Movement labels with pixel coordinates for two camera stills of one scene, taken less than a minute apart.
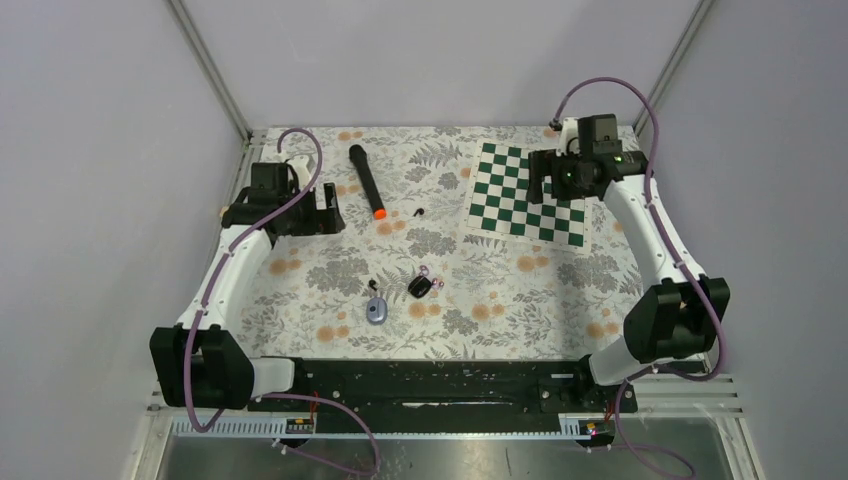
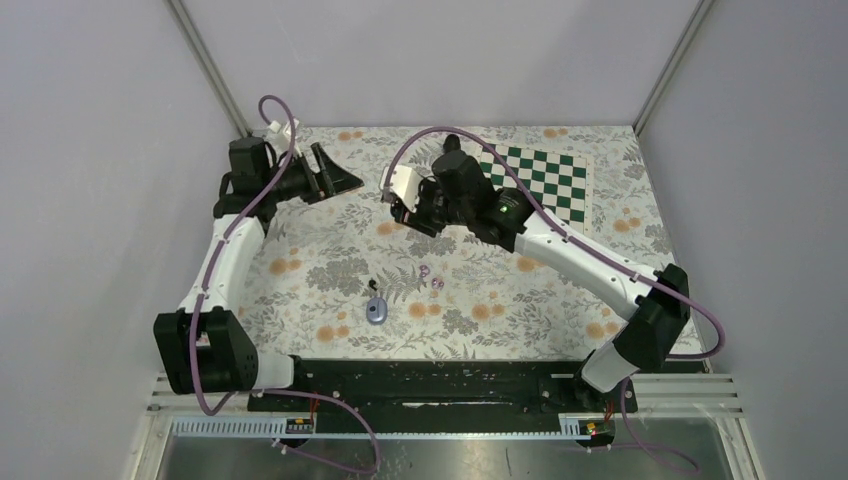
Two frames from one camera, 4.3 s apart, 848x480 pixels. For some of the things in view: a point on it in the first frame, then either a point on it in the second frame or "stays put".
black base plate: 448,387 stays put
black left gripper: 323,221 -> 330,180
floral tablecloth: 407,279 stays put
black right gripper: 547,163 -> 422,225
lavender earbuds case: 376,310 stays put
